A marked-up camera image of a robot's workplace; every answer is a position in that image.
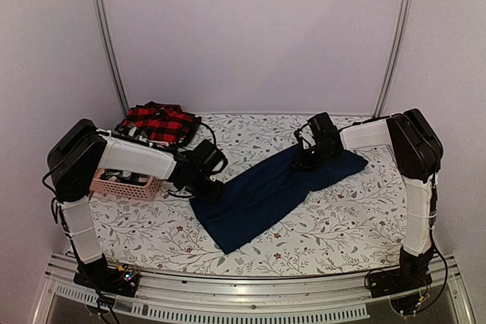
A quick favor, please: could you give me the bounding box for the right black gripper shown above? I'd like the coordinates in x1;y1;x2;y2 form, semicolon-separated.
292;142;335;170

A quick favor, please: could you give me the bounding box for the navy blue t-shirt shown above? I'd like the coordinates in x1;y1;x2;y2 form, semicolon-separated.
190;145;368;254

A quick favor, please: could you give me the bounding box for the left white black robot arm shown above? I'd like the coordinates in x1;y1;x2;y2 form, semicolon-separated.
43;118;228;297

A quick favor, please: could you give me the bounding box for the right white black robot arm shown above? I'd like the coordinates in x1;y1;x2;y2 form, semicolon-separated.
293;109;443;297

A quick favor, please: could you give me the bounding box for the pink plastic laundry basket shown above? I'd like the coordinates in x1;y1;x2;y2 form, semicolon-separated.
90;169;162;201

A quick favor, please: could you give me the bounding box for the red black plaid shirt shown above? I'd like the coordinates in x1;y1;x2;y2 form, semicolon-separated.
115;102;202;147

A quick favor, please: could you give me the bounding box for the black white checkered cloth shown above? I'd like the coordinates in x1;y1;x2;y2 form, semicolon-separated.
99;123;149;187

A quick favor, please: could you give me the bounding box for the floral patterned table mat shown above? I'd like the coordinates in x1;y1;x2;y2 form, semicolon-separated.
85;117;407;277

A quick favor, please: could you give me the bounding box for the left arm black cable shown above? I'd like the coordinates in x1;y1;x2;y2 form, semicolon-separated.
163;121;219;200

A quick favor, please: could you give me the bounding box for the front aluminium rail base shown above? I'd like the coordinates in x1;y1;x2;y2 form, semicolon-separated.
33;253;478;323

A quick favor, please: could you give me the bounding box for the right aluminium frame post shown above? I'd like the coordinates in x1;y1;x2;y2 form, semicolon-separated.
372;0;412;118

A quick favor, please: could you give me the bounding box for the aluminium frame post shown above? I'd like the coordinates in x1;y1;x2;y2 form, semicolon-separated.
93;0;129;116
372;0;412;118

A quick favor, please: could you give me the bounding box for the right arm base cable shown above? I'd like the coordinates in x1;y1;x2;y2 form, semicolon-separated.
364;251;460;317

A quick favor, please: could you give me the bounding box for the left aluminium frame post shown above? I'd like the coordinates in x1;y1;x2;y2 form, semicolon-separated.
93;0;129;116

